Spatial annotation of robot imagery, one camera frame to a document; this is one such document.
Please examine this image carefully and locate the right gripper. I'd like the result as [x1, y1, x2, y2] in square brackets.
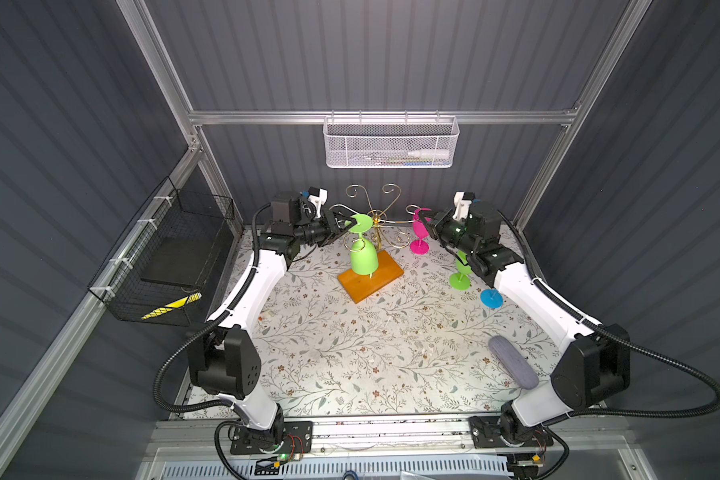
[419, 209, 477, 259]

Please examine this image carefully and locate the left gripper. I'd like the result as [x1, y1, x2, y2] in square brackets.
[291, 210, 353, 247]

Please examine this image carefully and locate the pink wine glass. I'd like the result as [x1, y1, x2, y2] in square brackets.
[409, 208, 429, 255]

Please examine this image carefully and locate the green wine glass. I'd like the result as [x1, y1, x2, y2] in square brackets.
[350, 214, 379, 277]
[449, 251, 472, 291]

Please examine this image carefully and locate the gold wire glass rack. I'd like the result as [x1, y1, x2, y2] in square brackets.
[338, 183, 413, 304]

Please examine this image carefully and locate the blue wine glass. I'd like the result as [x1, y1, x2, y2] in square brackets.
[480, 289, 504, 309]

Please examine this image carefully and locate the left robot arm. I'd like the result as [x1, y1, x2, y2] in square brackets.
[188, 187, 355, 450]

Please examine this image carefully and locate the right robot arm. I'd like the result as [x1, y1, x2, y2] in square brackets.
[419, 202, 630, 446]

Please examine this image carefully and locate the floral table mat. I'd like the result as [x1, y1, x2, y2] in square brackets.
[250, 241, 560, 417]

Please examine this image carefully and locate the purple oblong case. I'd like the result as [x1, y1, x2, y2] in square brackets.
[488, 336, 540, 390]

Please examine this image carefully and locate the white wire mesh basket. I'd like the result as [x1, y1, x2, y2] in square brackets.
[322, 113, 460, 169]

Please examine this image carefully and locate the black wire basket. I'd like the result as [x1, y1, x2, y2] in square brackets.
[89, 180, 240, 327]

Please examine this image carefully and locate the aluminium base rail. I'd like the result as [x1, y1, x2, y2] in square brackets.
[143, 413, 633, 461]

